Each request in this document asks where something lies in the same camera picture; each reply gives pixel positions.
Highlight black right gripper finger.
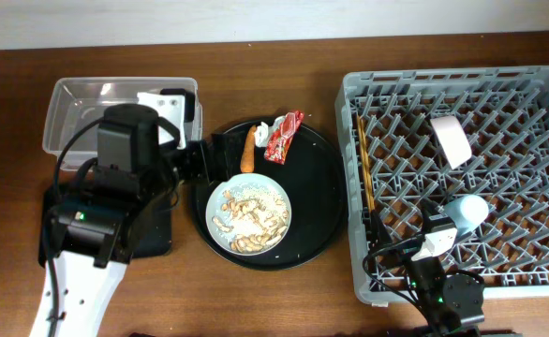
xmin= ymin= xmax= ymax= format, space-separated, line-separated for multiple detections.
xmin=420 ymin=199 xmax=441 ymax=225
xmin=370 ymin=210 xmax=392 ymax=249

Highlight orange carrot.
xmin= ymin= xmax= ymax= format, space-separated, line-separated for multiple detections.
xmin=240 ymin=125 xmax=257 ymax=173

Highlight light blue plastic cup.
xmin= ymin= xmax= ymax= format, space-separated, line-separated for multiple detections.
xmin=443 ymin=195 xmax=489 ymax=237

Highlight white tissue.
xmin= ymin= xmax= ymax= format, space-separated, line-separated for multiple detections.
xmin=254 ymin=122 xmax=277 ymax=148

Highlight red snack wrapper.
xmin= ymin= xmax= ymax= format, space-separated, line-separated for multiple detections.
xmin=264 ymin=110 xmax=304 ymax=165

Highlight grey plate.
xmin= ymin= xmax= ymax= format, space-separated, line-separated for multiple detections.
xmin=204 ymin=172 xmax=293 ymax=257

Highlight wooden chopstick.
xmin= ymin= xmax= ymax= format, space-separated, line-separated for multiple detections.
xmin=355 ymin=114 xmax=374 ymax=212
xmin=359 ymin=115 xmax=377 ymax=212

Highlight rice and food scraps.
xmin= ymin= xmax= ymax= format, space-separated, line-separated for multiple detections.
xmin=211 ymin=186 xmax=289 ymax=254

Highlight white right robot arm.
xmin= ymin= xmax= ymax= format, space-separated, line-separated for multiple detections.
xmin=401 ymin=201 xmax=491 ymax=337

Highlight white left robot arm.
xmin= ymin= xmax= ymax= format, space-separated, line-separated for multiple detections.
xmin=32 ymin=104 xmax=349 ymax=336

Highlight grey dishwasher rack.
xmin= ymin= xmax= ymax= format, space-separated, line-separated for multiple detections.
xmin=334 ymin=66 xmax=549 ymax=306

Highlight round black tray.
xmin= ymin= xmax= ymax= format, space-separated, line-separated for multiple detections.
xmin=189 ymin=124 xmax=348 ymax=271

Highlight rectangular black tray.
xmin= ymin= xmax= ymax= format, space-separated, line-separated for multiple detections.
xmin=37 ymin=186 xmax=172 ymax=269

